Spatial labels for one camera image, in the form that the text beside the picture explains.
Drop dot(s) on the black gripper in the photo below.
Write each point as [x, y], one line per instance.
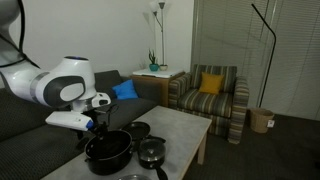
[101, 116]

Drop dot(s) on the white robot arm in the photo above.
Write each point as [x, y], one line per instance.
[63, 83]

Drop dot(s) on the big black pot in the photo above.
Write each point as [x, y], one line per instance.
[108, 163]

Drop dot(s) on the big glass pot lid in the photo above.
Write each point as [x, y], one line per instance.
[133, 177]

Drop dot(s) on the teal plant pot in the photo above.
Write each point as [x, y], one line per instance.
[153, 67]

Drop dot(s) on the small white bowl pot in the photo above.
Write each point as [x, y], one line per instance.
[163, 67]

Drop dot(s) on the small black frying pan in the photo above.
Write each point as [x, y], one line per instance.
[136, 130]

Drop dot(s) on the blue throw pillow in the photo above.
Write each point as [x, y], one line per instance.
[126, 90]

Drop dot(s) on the dark grey fabric sofa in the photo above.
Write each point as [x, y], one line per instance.
[23, 146]

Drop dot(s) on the white tray table top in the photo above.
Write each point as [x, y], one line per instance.
[158, 73]

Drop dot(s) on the thin green potted plant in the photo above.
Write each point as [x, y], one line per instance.
[152, 56]

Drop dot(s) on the light wooden table leg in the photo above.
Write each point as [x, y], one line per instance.
[202, 148]

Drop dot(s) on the striped armchair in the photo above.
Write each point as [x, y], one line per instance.
[206, 103]

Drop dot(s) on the white two-head floor lamp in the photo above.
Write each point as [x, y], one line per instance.
[162, 30]

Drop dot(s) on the yellow cushion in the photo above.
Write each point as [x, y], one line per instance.
[211, 83]

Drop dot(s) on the window blinds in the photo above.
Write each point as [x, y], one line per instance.
[233, 40]

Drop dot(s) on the wicker waste basket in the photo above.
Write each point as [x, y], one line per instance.
[261, 120]

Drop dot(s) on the black curved floor lamp pole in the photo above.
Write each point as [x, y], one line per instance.
[272, 40]

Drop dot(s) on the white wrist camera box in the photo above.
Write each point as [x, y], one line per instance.
[68, 120]

